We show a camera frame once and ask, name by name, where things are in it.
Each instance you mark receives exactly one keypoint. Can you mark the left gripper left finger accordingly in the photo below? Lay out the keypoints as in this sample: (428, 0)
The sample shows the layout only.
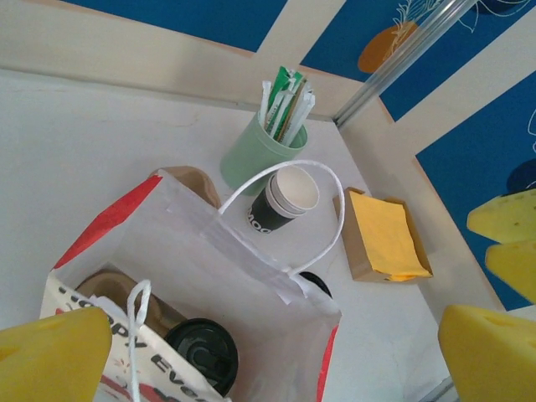
(50, 360)

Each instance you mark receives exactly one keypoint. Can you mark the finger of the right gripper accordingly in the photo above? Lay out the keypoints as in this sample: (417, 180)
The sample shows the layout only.
(511, 218)
(519, 268)

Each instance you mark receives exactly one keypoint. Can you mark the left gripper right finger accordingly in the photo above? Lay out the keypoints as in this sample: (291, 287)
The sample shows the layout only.
(494, 360)

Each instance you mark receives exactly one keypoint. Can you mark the yellow napkin stack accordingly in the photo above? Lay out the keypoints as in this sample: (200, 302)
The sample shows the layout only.
(385, 234)

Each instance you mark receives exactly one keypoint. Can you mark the black plastic cup lid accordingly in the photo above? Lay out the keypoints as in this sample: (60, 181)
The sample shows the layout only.
(201, 347)

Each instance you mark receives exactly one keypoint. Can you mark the stack of yellow napkins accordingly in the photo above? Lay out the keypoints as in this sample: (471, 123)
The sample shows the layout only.
(356, 259)

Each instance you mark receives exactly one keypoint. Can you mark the red white paper gift bag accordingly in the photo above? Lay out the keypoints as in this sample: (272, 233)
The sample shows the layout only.
(218, 301)

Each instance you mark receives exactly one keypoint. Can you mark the black cup lid stack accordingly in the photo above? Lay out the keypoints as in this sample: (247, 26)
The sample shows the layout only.
(318, 285)

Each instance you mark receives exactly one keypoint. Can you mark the white wrapped straw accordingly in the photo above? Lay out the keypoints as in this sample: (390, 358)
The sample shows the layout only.
(264, 104)
(303, 102)
(310, 104)

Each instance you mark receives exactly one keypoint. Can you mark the black paper cup stack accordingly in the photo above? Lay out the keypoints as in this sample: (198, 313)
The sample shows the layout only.
(268, 213)

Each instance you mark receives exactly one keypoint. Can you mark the green cylindrical holder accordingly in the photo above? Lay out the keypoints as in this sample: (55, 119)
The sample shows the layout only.
(251, 155)

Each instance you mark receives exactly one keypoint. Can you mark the aluminium table edge rail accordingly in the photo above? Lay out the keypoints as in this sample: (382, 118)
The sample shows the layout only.
(439, 393)

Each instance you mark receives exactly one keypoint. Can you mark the aluminium frame post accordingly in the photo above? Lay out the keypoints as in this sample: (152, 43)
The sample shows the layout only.
(408, 54)

